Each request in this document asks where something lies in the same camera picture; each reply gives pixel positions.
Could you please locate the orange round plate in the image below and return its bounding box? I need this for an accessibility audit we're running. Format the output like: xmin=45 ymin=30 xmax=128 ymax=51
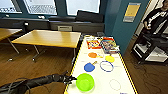
xmin=87 ymin=52 xmax=99 ymax=59

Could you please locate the red yellow game box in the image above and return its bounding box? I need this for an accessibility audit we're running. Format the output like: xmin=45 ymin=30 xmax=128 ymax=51
xmin=86 ymin=37 xmax=103 ymax=50

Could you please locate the long light wooden table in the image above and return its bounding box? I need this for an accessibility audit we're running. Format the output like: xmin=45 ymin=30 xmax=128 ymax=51
xmin=11 ymin=29 xmax=82 ymax=65
xmin=0 ymin=27 xmax=24 ymax=55

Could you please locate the yellow framed wall notice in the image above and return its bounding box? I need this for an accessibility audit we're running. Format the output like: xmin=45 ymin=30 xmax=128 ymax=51
xmin=122 ymin=2 xmax=142 ymax=24

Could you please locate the person in black shirt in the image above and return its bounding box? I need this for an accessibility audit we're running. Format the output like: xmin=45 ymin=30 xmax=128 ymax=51
xmin=143 ymin=0 xmax=168 ymax=36

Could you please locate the bright rounded window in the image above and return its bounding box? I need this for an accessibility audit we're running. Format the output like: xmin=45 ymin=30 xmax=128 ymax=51
xmin=65 ymin=0 xmax=101 ymax=17
xmin=23 ymin=0 xmax=59 ymax=16
xmin=0 ymin=0 xmax=23 ymax=15

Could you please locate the clear round plate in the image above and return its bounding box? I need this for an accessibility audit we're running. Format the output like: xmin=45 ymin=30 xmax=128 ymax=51
xmin=108 ymin=78 xmax=122 ymax=91

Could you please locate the yellow-green bowl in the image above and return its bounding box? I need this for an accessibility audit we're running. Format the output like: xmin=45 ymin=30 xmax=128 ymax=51
xmin=75 ymin=72 xmax=96 ymax=93

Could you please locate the dark bench sofa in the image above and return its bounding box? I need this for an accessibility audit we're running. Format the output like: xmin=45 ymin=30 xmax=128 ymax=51
xmin=0 ymin=9 xmax=110 ymax=35

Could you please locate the blue round plate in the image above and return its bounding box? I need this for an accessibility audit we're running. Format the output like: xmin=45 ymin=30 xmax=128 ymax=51
xmin=83 ymin=60 xmax=99 ymax=74

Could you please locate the yellow round plate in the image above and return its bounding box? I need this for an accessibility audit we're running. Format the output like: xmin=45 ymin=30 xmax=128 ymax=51
xmin=105 ymin=55 xmax=116 ymax=64

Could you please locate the yellow gaming table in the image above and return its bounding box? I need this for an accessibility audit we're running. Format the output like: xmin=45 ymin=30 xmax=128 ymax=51
xmin=63 ymin=34 xmax=140 ymax=94

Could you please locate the black wheeled cart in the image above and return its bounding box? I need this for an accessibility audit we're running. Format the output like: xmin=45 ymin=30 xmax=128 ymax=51
xmin=131 ymin=31 xmax=168 ymax=65

